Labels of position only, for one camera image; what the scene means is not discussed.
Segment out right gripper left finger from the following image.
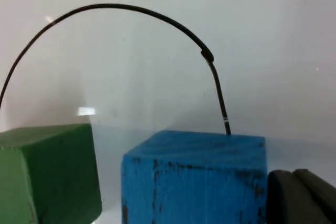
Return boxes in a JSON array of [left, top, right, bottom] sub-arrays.
[[265, 170, 325, 224]]

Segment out grey-framed whiteboard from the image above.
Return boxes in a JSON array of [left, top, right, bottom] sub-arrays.
[[0, 0, 336, 224]]

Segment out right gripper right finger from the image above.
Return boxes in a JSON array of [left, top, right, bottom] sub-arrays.
[[293, 168, 336, 224]]

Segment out blue cube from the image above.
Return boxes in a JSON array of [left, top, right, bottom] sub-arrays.
[[121, 130, 269, 224]]

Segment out green cube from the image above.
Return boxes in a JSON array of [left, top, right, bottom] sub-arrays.
[[0, 123, 102, 224]]

